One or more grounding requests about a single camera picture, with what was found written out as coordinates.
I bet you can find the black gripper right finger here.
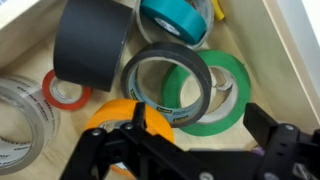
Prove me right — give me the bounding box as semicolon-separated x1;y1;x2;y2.
242;102;320;180

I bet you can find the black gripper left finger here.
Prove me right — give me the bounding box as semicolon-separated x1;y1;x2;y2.
59;101;188;180

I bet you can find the thin black masking tape ring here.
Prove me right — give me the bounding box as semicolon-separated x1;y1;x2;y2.
120;41;213;129

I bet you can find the orange tape roll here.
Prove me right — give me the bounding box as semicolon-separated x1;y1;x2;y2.
84;98;175;178

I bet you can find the purple tape roll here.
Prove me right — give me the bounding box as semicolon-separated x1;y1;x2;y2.
251;146;266;157

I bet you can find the wide black tape roll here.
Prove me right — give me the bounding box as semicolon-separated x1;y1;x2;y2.
53;0;134;93

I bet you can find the small red tape roll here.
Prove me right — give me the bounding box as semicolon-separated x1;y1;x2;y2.
41;69;93;111

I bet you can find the clear printed packing tape roll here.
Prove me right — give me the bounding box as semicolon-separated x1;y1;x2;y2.
0;75;62;176

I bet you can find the teal tape roll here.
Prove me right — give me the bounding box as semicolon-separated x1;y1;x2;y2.
139;0;208;46

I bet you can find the yellow tape piece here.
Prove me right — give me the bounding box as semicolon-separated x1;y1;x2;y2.
212;0;227;22

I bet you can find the clear tape roll around teal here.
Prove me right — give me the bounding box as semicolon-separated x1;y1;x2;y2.
134;0;215;51

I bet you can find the wooden drawer with white front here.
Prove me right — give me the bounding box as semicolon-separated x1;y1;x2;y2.
0;0;320;180

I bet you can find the large thin green tape ring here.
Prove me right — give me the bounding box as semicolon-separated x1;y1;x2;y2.
161;49;252;137

